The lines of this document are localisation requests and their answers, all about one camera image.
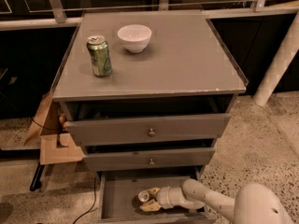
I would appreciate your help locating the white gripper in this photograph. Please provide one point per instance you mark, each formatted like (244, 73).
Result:
(163, 197)

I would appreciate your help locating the orange soda can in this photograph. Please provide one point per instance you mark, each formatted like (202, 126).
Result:
(143, 196)

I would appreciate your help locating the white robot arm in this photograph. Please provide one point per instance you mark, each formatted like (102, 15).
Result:
(253, 204)

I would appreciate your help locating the grey bottom drawer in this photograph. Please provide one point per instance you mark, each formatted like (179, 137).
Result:
(118, 202)

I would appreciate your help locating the grey drawer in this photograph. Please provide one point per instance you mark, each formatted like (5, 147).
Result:
(147, 130)
(149, 159)
(118, 202)

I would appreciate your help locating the grey middle drawer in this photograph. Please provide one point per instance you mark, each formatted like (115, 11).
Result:
(149, 159)

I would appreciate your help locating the grey top drawer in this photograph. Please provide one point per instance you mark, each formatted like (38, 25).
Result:
(147, 130)

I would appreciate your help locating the grey drawer cabinet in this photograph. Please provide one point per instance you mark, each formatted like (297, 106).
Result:
(183, 71)

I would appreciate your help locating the green soda can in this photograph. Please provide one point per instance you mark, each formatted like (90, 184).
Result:
(99, 52)

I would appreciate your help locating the black floor bar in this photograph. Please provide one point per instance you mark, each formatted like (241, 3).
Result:
(36, 183)

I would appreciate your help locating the white ceramic bowl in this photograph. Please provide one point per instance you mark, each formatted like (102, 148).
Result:
(135, 37)

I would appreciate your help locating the metal window railing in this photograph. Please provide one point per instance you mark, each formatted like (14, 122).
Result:
(39, 14)

